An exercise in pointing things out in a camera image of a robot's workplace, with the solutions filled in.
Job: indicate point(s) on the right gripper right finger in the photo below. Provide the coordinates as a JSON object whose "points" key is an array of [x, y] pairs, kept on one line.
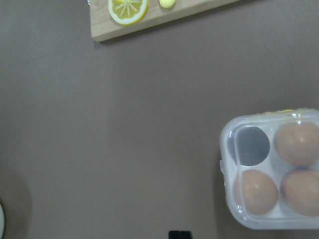
{"points": [[185, 235]]}

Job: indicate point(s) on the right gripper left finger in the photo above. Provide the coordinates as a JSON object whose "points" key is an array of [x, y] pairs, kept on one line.
{"points": [[174, 235]]}

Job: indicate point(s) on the brown egg from bowl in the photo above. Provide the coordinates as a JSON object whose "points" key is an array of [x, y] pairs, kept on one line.
{"points": [[256, 191]]}

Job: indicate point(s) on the clear plastic egg box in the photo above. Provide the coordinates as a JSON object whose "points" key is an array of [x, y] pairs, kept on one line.
{"points": [[247, 143]]}

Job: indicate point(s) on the brown egg in box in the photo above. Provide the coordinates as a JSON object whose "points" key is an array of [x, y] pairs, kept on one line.
{"points": [[300, 189], [298, 143]]}

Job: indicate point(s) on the white bowl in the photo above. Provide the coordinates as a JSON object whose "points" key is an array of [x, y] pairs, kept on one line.
{"points": [[2, 222]]}

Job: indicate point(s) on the wooden cutting board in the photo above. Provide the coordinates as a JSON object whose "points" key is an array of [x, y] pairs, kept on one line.
{"points": [[103, 27]]}

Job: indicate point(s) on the yellow plastic knife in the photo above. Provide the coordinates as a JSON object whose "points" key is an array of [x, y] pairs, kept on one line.
{"points": [[167, 3]]}

